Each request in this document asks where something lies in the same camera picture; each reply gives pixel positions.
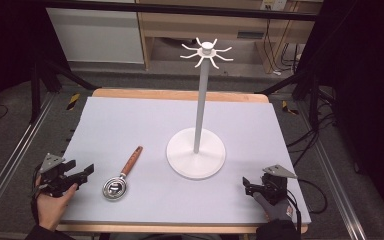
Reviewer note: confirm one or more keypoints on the black metal stand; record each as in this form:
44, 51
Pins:
313, 96
36, 93

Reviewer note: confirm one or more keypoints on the metal floor rail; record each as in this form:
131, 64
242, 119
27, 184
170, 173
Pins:
13, 160
340, 186

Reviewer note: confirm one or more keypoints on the wooden desk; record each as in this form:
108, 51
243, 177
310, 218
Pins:
196, 23

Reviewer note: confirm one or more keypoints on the white cabinet panel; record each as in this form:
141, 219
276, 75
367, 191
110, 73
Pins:
96, 35

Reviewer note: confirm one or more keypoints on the yellow black striped tape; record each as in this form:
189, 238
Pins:
73, 101
289, 108

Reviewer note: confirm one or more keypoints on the pale grey table mat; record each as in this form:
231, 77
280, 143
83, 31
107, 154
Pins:
153, 126

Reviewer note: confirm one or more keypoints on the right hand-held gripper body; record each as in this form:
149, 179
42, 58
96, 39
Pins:
275, 188

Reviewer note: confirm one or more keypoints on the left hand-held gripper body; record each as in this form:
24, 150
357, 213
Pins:
55, 180

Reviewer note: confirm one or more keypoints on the person's right hand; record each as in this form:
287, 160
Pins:
276, 211

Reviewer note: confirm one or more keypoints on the black curtain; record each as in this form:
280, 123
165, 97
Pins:
10, 43
370, 83

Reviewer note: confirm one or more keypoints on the person's left hand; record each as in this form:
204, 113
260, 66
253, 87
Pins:
53, 210

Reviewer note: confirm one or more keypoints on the white power strip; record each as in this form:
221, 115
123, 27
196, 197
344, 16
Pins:
273, 4

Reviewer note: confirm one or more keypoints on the wooden table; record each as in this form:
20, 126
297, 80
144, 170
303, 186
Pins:
180, 94

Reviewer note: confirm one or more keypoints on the white hook rack stand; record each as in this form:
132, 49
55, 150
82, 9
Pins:
196, 156

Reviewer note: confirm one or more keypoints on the black horizontal bar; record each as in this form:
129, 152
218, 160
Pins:
180, 9

